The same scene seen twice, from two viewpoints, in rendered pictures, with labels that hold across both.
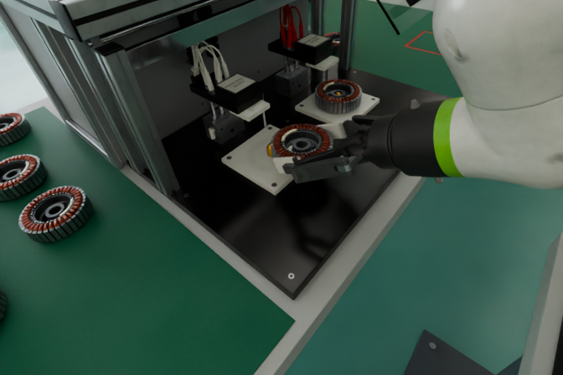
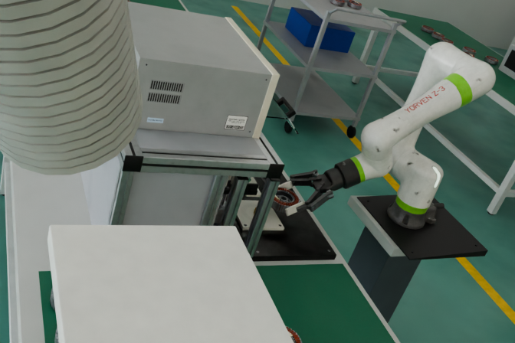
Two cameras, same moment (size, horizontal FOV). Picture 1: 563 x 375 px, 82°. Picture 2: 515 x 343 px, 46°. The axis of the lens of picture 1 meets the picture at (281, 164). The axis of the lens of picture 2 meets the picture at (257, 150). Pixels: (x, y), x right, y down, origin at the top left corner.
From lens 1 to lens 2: 1.81 m
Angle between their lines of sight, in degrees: 60
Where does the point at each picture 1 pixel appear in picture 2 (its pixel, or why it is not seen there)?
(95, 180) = not seen: hidden behind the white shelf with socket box
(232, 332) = (337, 278)
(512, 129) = (382, 163)
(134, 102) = (267, 201)
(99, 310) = (302, 306)
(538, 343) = (379, 230)
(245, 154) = (248, 220)
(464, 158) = (368, 175)
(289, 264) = (323, 248)
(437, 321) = not seen: hidden behind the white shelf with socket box
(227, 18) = not seen: hidden behind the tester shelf
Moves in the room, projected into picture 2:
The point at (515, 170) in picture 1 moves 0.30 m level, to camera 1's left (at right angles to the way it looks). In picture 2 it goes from (381, 173) to (357, 210)
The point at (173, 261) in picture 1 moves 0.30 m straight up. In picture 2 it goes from (291, 277) to (324, 197)
